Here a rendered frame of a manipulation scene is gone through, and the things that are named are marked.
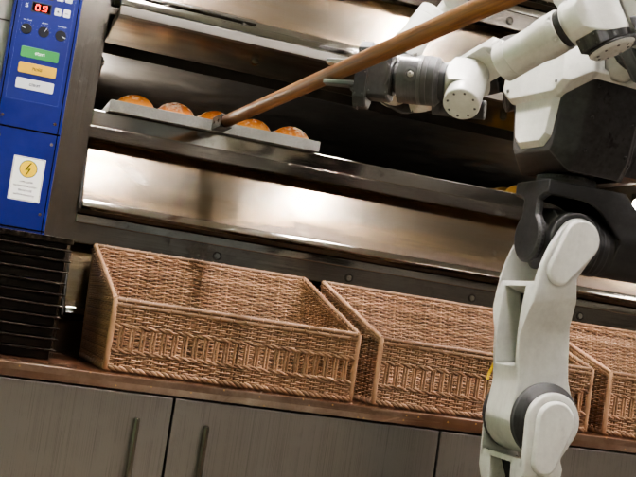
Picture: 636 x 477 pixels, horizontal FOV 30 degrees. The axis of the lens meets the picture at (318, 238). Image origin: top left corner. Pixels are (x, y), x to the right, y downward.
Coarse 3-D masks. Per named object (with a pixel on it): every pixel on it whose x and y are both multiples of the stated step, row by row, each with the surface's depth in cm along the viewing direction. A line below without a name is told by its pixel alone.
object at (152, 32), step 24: (120, 24) 285; (144, 24) 284; (168, 24) 283; (192, 24) 285; (144, 48) 300; (168, 48) 298; (192, 48) 296; (216, 48) 295; (240, 48) 293; (264, 48) 292; (288, 48) 293; (264, 72) 308; (288, 72) 306; (312, 72) 305; (480, 120) 329; (504, 120) 327
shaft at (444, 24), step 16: (480, 0) 157; (496, 0) 153; (512, 0) 150; (448, 16) 167; (464, 16) 162; (480, 16) 159; (416, 32) 177; (432, 32) 173; (448, 32) 170; (368, 48) 197; (384, 48) 189; (400, 48) 184; (336, 64) 211; (352, 64) 203; (368, 64) 198; (304, 80) 228; (320, 80) 220; (272, 96) 249; (288, 96) 239; (240, 112) 273; (256, 112) 263
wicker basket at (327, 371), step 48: (96, 288) 273; (144, 288) 289; (192, 288) 293; (240, 288) 298; (288, 288) 302; (96, 336) 261; (144, 336) 245; (192, 336) 248; (240, 336) 252; (288, 336) 255; (336, 336) 258; (240, 384) 251; (288, 384) 255; (336, 384) 258
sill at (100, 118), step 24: (96, 120) 292; (120, 120) 294; (144, 120) 296; (192, 144) 300; (216, 144) 302; (240, 144) 304; (264, 144) 306; (336, 168) 313; (360, 168) 315; (384, 168) 317; (456, 192) 324; (480, 192) 326; (504, 192) 329
